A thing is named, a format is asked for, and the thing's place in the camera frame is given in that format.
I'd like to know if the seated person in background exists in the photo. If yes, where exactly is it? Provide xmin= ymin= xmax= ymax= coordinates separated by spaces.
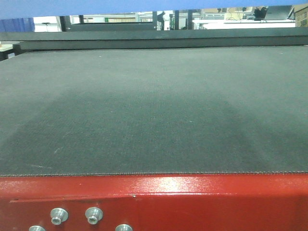
xmin=254 ymin=7 xmax=268 ymax=21

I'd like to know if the blue plastic crate background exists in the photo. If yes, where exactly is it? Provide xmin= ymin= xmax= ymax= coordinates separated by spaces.
xmin=0 ymin=18 xmax=35 ymax=32

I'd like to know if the cardboard box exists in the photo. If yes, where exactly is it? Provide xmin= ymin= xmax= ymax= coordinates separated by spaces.
xmin=295 ymin=6 xmax=308 ymax=27

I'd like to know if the lower silver bolt right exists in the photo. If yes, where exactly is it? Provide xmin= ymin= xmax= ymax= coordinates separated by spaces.
xmin=115 ymin=224 xmax=133 ymax=231

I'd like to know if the blue plastic tray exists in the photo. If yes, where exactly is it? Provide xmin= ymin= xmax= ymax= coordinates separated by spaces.
xmin=0 ymin=0 xmax=307 ymax=19

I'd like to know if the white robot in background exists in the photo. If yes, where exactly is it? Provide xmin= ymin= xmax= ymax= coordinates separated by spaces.
xmin=157 ymin=11 xmax=172 ymax=31

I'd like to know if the lower silver bolt left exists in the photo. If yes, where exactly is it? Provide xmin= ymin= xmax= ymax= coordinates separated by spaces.
xmin=28 ymin=225 xmax=46 ymax=231

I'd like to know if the red metal frame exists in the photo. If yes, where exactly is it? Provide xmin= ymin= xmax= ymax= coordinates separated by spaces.
xmin=0 ymin=173 xmax=308 ymax=231

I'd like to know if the black fabric table mat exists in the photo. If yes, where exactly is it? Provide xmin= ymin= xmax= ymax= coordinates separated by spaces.
xmin=0 ymin=46 xmax=308 ymax=176

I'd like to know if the black metal frame stand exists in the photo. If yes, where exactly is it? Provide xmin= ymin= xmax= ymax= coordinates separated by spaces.
xmin=57 ymin=12 xmax=157 ymax=32

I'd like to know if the silver bolt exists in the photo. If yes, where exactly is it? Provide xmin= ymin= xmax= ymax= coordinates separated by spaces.
xmin=50 ymin=208 xmax=68 ymax=225
xmin=28 ymin=225 xmax=46 ymax=231
xmin=85 ymin=207 xmax=103 ymax=225
xmin=115 ymin=224 xmax=133 ymax=231

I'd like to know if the white background table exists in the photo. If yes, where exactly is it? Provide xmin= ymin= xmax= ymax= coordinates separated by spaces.
xmin=192 ymin=19 xmax=296 ymax=30

